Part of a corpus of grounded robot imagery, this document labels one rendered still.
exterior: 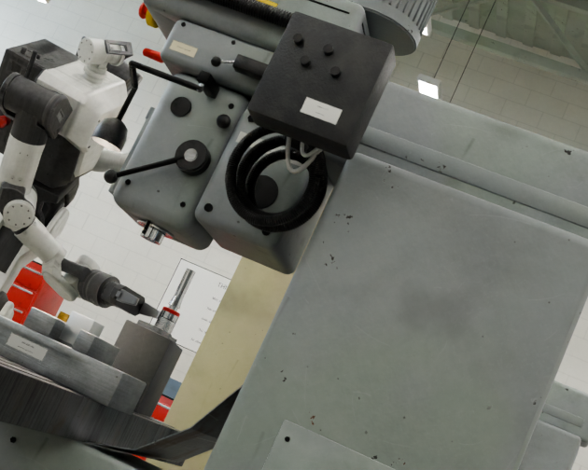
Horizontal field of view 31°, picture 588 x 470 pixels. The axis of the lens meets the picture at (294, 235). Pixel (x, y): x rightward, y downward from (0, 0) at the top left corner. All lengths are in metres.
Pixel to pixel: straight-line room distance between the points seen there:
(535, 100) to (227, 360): 8.50
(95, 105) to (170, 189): 0.65
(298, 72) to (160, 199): 0.45
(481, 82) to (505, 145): 10.02
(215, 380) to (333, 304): 2.07
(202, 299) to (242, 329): 7.75
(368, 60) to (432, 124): 0.28
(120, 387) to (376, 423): 0.50
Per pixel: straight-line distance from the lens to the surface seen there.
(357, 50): 1.92
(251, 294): 3.98
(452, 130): 2.12
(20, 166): 2.72
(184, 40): 2.28
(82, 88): 2.79
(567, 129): 11.95
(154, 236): 2.24
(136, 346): 2.53
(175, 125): 2.22
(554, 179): 2.09
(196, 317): 11.68
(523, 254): 1.92
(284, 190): 2.10
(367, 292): 1.91
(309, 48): 1.93
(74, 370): 2.06
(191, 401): 3.96
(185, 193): 2.17
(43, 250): 2.82
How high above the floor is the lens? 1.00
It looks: 11 degrees up
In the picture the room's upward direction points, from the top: 25 degrees clockwise
